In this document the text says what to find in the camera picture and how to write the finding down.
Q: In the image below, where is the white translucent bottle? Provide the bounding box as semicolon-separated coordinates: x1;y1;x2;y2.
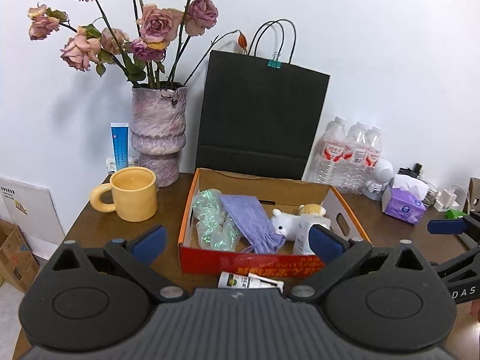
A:
292;214;331;255

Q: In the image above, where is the purple knitted cloth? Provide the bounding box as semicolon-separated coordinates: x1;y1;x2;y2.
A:
220;194;287;254

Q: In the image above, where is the green object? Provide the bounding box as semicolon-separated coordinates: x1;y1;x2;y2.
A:
445;209;467;219

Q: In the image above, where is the right hand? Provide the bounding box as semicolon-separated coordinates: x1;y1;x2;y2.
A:
470;299;480;322

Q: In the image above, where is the white charger block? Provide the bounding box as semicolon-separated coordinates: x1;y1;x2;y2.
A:
433;189;456;212

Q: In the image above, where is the white yellow plush toy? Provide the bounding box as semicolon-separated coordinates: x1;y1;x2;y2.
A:
270;203;326;242

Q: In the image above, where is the purple tissue pack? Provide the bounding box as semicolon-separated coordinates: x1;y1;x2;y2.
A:
381;174;429;224

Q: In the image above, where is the yellow ceramic mug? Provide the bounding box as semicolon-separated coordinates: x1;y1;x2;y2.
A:
89;166;158;223

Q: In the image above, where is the orange cardboard box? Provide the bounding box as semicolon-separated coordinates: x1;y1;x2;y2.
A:
177;168;368;278

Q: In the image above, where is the black small device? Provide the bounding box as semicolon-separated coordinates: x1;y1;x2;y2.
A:
398;163;422;179

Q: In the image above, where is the iridescent plastic wrap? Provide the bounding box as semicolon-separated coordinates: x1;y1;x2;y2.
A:
192;189;241;252

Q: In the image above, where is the water bottle middle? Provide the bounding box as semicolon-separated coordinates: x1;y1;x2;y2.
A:
334;121;368;194

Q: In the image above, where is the water bottle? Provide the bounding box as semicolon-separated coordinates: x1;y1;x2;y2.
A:
334;121;368;194
357;126;383;192
307;116;346;185

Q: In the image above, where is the water bottle left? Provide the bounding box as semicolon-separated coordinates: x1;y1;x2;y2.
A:
307;116;346;185

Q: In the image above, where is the small white spray bottle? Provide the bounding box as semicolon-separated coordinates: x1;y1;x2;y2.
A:
217;271;285;293

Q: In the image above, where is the small white robot figurine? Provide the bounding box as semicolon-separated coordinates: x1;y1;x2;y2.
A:
362;158;395;202

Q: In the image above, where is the water bottle right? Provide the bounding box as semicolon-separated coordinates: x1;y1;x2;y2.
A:
357;126;383;192

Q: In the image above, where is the blue white tube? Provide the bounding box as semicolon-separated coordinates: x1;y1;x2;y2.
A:
111;123;128;171

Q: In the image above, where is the white board leaning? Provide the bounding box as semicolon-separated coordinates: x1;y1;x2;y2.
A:
1;177;65;249

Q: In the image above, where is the brown cardboard carton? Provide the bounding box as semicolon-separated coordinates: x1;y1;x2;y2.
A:
0;219;39;293

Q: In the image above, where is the purple textured vase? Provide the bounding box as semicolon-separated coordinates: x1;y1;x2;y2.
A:
130;87;187;188

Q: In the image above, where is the black paper bag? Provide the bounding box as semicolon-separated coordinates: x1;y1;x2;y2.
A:
195;18;331;182

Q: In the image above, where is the teal binder clip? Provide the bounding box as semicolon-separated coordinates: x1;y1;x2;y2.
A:
268;52;281;69

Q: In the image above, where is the dried pink rose bouquet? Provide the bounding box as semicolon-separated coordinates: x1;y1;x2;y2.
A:
26;0;249;90

